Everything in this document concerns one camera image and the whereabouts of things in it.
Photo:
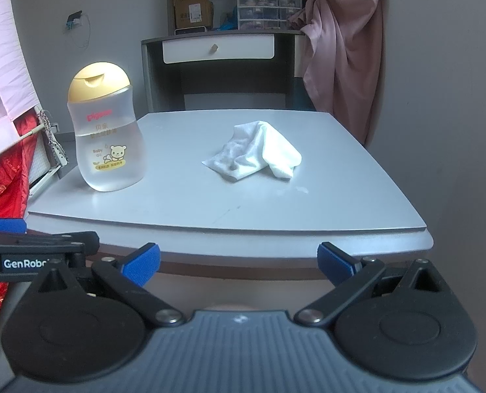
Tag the small smart display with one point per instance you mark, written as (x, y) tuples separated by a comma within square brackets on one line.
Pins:
[(189, 30)]

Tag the grey shelf unit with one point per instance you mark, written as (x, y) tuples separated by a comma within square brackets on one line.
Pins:
[(170, 4)]

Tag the white cloth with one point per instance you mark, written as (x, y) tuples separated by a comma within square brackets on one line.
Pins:
[(263, 151)]

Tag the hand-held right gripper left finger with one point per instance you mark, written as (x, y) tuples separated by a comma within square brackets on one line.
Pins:
[(142, 261)]

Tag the white framed panel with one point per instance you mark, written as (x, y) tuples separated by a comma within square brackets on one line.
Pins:
[(40, 163)]

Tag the cardboard box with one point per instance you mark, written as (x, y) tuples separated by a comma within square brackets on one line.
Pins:
[(191, 8)]

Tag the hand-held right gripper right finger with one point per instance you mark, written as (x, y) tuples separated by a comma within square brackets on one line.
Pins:
[(335, 264)]

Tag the red patterned cloth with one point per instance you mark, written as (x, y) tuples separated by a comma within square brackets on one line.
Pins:
[(1, 180)]

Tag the pink curtain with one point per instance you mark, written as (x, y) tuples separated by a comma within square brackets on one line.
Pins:
[(345, 49)]

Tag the clear plastic drawer organizer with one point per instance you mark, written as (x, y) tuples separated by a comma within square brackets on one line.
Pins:
[(267, 4)]

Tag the clear bottle with yellow cap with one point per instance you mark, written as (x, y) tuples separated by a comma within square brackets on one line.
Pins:
[(108, 151)]

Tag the grey desk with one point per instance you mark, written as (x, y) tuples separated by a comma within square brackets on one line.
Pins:
[(153, 73)]

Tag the white desk drawer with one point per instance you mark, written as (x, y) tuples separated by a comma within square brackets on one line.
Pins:
[(193, 51)]

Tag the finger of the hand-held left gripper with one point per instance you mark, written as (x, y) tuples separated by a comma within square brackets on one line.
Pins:
[(63, 240), (5, 226)]

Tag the blue plastic bag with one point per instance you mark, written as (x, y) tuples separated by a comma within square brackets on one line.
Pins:
[(228, 20)]

